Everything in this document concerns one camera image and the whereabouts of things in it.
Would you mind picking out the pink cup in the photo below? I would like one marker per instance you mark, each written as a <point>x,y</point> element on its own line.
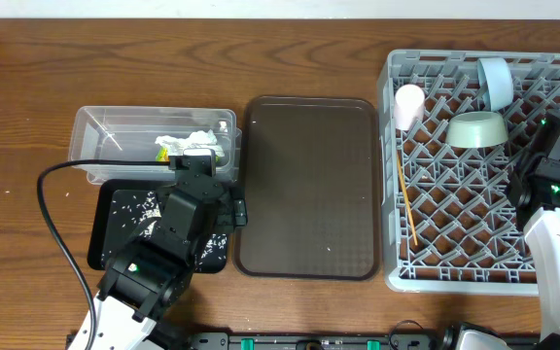
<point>408,106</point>

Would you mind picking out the brown serving tray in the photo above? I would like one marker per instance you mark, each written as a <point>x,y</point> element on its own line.
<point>310,169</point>

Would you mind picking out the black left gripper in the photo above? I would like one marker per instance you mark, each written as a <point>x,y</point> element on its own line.
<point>229,206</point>

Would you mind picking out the black tray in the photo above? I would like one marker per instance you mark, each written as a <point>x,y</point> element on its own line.
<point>149,230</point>

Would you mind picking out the wooden chopstick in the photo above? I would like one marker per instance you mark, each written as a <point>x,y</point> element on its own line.
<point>407,202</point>

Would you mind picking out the pandan snack wrapper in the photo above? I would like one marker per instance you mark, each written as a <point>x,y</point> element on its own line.
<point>162,155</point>

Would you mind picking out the light green bowl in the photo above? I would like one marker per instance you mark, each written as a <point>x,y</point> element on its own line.
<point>479,129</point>

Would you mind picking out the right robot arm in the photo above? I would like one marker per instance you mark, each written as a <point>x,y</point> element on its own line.
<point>534,191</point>

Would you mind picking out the rice grains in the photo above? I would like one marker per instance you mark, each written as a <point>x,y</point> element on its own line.
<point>129,208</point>

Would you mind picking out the light blue bowl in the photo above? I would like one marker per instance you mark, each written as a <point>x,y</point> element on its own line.
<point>495,76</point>

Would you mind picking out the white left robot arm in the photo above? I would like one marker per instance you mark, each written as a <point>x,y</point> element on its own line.
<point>154,264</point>

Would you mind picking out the white tissue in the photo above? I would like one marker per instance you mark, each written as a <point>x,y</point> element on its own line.
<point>172,146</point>

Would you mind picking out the grey dishwasher rack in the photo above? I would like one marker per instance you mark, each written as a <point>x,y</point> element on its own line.
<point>468,242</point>

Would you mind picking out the clear plastic bin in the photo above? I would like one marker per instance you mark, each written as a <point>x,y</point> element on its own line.
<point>129,133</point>

